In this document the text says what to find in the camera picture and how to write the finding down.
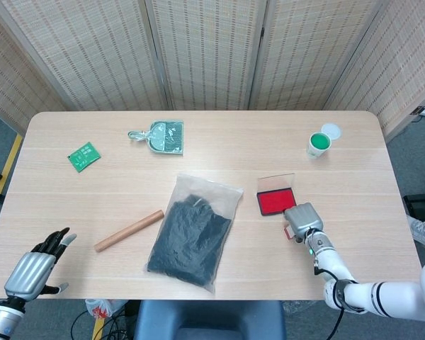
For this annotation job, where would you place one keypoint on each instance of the paper cup with green inside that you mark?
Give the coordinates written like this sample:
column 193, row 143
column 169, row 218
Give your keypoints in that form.
column 318, row 141

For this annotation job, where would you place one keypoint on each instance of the blue chair seat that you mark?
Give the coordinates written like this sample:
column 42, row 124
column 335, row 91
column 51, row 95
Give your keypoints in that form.
column 209, row 318

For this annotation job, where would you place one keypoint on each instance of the black box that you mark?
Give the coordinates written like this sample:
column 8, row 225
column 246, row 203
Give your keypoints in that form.
column 419, row 209

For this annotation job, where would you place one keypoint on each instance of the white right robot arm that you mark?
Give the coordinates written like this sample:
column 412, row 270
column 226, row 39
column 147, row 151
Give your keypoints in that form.
column 329, row 255

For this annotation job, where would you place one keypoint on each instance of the wooden rolling pin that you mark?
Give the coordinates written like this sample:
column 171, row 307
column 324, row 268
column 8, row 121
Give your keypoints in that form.
column 127, row 232

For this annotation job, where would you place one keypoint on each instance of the red white plastic bag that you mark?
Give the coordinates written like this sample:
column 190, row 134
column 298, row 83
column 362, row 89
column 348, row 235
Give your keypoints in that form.
column 101, row 308

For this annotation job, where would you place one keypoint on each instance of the clear bag with dark cloth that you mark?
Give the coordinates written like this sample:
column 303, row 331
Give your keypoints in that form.
column 187, row 241

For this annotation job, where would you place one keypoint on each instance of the small green packet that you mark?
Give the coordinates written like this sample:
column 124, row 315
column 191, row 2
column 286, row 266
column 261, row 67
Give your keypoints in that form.
column 84, row 157

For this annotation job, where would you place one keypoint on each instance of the white round cup lid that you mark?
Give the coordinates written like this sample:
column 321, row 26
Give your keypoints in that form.
column 334, row 130

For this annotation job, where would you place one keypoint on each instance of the green dustpan set in wrap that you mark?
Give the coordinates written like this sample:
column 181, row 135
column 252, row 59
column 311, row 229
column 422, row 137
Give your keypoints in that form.
column 166, row 136

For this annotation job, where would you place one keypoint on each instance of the woven folding screen panel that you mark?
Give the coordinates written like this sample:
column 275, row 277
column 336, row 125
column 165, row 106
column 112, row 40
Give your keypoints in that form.
column 315, row 53
column 7, row 71
column 92, row 53
column 205, row 53
column 403, row 71

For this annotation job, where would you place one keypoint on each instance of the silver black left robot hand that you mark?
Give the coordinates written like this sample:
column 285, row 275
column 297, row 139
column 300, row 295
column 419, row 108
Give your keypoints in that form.
column 28, row 274

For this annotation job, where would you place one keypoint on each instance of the red and white stamp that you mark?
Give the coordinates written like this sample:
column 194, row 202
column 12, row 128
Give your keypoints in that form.
column 289, row 240

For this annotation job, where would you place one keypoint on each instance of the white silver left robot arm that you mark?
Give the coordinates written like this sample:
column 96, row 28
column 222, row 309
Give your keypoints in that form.
column 0, row 318

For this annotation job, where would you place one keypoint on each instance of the red ink pad box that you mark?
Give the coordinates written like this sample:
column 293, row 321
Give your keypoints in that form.
column 274, row 202

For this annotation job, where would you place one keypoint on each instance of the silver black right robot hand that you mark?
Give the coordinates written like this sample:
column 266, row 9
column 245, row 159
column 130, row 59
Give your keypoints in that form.
column 304, row 217

